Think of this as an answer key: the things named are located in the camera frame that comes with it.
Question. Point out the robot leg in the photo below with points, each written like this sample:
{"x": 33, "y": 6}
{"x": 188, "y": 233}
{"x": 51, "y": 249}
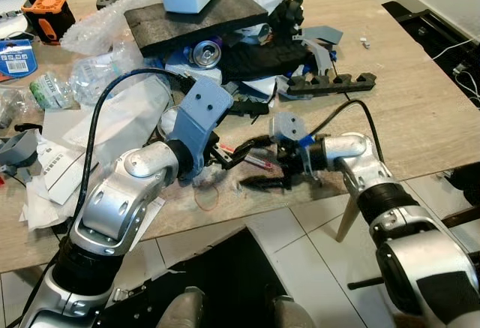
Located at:
{"x": 294, "y": 313}
{"x": 180, "y": 310}

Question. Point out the wooden table leg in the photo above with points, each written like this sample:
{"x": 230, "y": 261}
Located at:
{"x": 349, "y": 219}

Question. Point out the clear bubble wrap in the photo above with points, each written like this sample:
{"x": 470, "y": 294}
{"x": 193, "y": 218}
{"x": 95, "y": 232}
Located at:
{"x": 97, "y": 29}

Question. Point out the grey printed funnel part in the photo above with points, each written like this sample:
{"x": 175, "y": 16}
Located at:
{"x": 18, "y": 152}

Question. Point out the white barcode paper slips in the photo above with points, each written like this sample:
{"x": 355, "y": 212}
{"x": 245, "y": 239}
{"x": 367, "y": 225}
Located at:
{"x": 56, "y": 176}

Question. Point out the red pen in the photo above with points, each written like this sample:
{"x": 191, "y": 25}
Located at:
{"x": 255, "y": 160}

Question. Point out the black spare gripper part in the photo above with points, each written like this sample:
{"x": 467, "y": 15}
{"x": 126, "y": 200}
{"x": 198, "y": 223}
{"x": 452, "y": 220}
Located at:
{"x": 287, "y": 17}

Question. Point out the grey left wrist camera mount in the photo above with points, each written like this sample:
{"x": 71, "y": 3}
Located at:
{"x": 199, "y": 114}

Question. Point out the blue barcode packet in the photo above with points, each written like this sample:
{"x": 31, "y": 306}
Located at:
{"x": 16, "y": 58}

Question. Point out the purple drink can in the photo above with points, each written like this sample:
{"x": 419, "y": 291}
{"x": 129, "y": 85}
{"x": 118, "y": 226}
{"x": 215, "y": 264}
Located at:
{"x": 205, "y": 52}

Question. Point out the large white plastic sheet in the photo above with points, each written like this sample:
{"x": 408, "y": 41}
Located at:
{"x": 124, "y": 121}

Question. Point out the grey printed bracket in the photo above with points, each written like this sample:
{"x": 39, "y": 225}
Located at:
{"x": 322, "y": 38}

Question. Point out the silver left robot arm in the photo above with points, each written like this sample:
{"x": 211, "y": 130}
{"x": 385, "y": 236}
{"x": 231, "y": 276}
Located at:
{"x": 112, "y": 200}

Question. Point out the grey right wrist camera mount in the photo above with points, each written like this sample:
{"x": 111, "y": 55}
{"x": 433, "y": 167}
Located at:
{"x": 288, "y": 127}

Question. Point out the black slotted foam strip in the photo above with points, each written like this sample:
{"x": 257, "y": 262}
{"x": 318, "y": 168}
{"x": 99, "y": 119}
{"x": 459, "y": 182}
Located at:
{"x": 331, "y": 83}

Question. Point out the small white plastic piece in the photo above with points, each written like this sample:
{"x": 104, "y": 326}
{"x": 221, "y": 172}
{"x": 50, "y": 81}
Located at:
{"x": 365, "y": 41}

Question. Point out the robot right leg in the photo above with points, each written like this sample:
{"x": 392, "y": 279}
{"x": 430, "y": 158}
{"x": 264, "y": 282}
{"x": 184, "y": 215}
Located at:
{"x": 294, "y": 313}

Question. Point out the crushed clear plastic bottle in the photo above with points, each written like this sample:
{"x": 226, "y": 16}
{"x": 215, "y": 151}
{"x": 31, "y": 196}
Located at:
{"x": 101, "y": 74}

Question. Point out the black foam slab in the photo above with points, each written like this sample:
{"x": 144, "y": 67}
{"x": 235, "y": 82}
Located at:
{"x": 196, "y": 22}

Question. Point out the orange and black device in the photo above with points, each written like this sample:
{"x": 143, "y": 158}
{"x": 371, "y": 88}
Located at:
{"x": 46, "y": 16}

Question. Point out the robot left leg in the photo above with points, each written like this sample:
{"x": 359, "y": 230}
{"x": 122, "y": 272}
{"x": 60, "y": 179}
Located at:
{"x": 180, "y": 310}

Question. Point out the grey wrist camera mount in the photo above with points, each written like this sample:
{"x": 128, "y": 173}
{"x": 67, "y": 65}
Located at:
{"x": 199, "y": 114}
{"x": 288, "y": 127}

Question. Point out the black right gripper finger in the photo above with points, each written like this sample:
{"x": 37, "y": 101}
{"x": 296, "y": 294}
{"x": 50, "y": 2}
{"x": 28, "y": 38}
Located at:
{"x": 252, "y": 148}
{"x": 264, "y": 183}

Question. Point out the black ribbed foam tray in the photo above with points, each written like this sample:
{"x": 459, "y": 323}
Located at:
{"x": 264, "y": 59}

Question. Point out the tan rubber band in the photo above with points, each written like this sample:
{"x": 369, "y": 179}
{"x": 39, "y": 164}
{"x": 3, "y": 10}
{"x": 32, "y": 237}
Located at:
{"x": 196, "y": 193}

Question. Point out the green label plastic bottle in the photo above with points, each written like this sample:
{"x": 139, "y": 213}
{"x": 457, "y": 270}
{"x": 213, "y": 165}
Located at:
{"x": 49, "y": 91}

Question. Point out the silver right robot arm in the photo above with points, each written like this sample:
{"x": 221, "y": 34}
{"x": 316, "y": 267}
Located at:
{"x": 420, "y": 260}

